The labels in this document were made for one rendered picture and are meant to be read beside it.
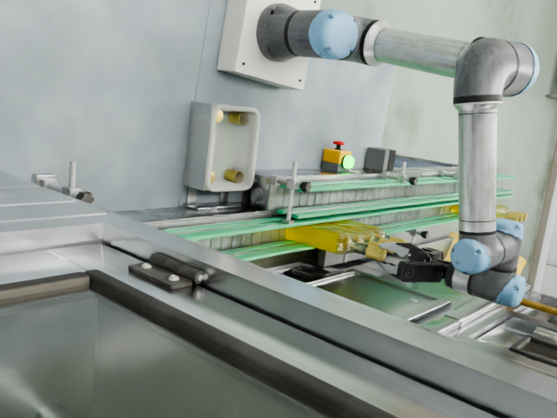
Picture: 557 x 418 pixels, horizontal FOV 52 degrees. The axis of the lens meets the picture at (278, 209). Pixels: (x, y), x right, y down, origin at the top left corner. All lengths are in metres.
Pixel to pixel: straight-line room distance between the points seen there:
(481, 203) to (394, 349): 0.89
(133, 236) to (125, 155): 0.88
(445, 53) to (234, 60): 0.52
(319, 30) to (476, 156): 0.49
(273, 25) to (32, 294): 1.19
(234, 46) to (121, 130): 0.37
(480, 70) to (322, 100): 0.80
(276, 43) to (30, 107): 0.63
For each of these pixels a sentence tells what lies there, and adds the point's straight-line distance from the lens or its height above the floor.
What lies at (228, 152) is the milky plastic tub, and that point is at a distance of 1.60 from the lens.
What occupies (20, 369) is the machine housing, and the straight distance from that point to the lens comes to 0.34.
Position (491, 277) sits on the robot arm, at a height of 1.48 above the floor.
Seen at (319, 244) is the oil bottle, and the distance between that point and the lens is 1.59.
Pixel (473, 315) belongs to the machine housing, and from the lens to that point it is 1.63.
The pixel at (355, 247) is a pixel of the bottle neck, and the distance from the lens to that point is 1.54.
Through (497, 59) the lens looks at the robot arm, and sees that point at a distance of 1.25.
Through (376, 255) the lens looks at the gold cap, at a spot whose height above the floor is 1.19.
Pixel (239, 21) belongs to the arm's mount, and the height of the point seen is 0.81.
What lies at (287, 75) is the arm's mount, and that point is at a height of 0.83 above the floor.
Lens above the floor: 1.90
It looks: 39 degrees down
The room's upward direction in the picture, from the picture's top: 105 degrees clockwise
